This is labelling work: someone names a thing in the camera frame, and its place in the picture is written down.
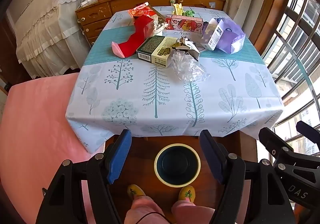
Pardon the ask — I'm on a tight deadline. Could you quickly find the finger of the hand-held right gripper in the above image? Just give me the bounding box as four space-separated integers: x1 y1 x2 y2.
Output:
258 127 320 212
296 121 320 146

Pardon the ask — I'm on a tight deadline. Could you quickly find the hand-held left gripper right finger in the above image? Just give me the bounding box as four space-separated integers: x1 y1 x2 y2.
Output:
199 129 297 224

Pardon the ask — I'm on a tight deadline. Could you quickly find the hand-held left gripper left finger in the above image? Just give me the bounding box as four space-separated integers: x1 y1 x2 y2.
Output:
36 129 132 224

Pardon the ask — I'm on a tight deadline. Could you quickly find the dark bin with yellow rim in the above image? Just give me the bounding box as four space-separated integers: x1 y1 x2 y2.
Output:
154 143 201 187

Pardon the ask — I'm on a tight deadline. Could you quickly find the dark green box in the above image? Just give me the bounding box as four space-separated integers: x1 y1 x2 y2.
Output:
136 35 180 68

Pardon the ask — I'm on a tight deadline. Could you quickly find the yellow embroidered slipper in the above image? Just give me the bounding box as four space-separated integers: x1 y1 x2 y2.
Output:
127 184 147 201
178 185 195 202

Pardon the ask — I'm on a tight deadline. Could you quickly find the person's left leg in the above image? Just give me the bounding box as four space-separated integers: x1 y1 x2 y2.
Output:
124 195 165 224

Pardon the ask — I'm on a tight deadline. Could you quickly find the person's leg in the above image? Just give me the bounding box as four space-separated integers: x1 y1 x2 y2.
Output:
171 200 215 224
124 195 165 224

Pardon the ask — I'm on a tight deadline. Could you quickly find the person's right leg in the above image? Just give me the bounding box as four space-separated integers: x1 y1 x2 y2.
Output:
171 200 215 224

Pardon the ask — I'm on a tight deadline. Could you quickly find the tree print tablecloth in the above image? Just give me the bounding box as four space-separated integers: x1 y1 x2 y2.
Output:
65 6 284 154

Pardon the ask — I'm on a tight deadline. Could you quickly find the window grille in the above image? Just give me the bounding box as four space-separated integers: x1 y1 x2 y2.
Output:
262 0 320 157

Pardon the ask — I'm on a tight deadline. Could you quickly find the crumpled clear plastic wrap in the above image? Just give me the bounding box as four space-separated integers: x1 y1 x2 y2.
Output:
171 50 209 83

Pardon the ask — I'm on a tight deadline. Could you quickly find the red paper bag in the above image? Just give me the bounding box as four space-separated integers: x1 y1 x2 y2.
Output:
111 15 165 58

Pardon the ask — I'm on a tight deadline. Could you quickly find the purple white box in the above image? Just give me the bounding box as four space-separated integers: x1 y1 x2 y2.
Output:
201 19 245 55

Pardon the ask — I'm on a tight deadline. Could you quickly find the white blue carton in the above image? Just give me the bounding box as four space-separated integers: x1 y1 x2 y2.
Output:
200 18 224 51

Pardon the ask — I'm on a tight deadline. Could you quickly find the strawberry print tissue box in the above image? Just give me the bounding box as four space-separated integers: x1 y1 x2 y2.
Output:
165 14 205 34

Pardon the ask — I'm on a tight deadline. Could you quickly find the wooden dresser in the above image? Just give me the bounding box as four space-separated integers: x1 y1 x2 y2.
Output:
76 0 225 47

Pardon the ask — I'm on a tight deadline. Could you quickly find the lace covered piano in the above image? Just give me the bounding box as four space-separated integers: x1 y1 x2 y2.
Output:
15 0 92 80

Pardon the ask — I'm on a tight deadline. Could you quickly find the red foil snack bag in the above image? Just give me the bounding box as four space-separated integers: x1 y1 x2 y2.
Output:
128 2 157 20

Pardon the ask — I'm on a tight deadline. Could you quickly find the yellow wrapper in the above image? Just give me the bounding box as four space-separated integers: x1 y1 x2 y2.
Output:
172 3 184 16

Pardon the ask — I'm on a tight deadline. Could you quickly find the thin black cable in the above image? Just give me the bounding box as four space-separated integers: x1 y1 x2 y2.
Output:
139 211 167 218

